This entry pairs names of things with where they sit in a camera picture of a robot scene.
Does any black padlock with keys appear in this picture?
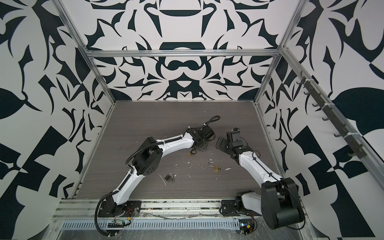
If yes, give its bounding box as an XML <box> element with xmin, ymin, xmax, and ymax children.
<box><xmin>158</xmin><ymin>173</ymin><xmax>176</xmax><ymax>186</ymax></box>

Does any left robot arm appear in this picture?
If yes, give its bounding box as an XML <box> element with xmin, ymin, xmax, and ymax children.
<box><xmin>94</xmin><ymin>116</ymin><xmax>221</xmax><ymax>218</ymax></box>

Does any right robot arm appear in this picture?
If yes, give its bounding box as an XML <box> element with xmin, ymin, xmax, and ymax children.
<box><xmin>216</xmin><ymin>128</ymin><xmax>306</xmax><ymax>230</ymax></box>

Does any large brass padlock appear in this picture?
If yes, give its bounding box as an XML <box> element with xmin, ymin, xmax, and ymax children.
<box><xmin>209</xmin><ymin>162</ymin><xmax>222</xmax><ymax>173</ymax></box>

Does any right green circuit board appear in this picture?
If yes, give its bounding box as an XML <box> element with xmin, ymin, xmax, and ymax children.
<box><xmin>239</xmin><ymin>221</ymin><xmax>256</xmax><ymax>235</ymax></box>

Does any green circuit board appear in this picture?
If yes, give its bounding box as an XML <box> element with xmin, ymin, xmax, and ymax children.
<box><xmin>239</xmin><ymin>221</ymin><xmax>256</xmax><ymax>235</ymax></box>
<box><xmin>108</xmin><ymin>218</ymin><xmax>131</xmax><ymax>228</ymax></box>

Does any left green circuit board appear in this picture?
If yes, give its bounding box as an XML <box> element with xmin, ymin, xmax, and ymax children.
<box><xmin>108</xmin><ymin>218</ymin><xmax>131</xmax><ymax>228</ymax></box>

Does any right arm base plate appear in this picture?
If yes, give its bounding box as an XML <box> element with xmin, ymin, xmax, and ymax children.
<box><xmin>219</xmin><ymin>200</ymin><xmax>261</xmax><ymax>217</ymax></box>

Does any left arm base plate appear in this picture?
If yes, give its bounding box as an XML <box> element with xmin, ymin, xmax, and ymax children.
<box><xmin>98</xmin><ymin>201</ymin><xmax>142</xmax><ymax>218</ymax></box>

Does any white slotted cable duct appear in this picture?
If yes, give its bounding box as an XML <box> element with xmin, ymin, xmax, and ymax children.
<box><xmin>61</xmin><ymin>219</ymin><xmax>240</xmax><ymax>230</ymax></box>

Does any aluminium mounting rail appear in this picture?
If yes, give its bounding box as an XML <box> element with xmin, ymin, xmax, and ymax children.
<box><xmin>52</xmin><ymin>197</ymin><xmax>308</xmax><ymax>220</ymax></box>

